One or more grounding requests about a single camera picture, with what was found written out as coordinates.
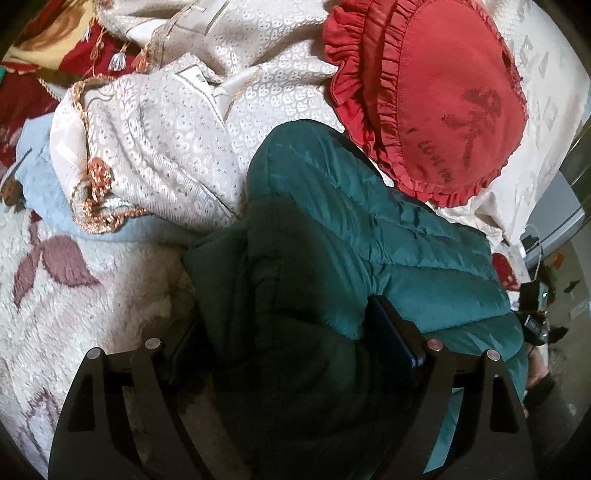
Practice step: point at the person's right forearm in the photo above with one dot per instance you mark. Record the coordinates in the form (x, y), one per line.
(549, 415)

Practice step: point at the green quilted jacket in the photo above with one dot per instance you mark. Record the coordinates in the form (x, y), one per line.
(323, 230)

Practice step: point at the red heart-shaped frilled pillow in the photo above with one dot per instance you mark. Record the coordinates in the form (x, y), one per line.
(438, 92)

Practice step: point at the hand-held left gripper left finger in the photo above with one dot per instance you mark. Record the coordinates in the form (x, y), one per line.
(184, 344)

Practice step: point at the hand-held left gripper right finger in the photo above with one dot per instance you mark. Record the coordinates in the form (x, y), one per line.
(397, 334)

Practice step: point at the grey appliance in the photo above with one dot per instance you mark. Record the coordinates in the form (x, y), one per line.
(558, 221)

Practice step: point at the cream embroidered bedspread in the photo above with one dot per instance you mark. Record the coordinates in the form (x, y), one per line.
(161, 138)

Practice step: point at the light blue towel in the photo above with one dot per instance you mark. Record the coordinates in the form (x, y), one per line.
(41, 184)

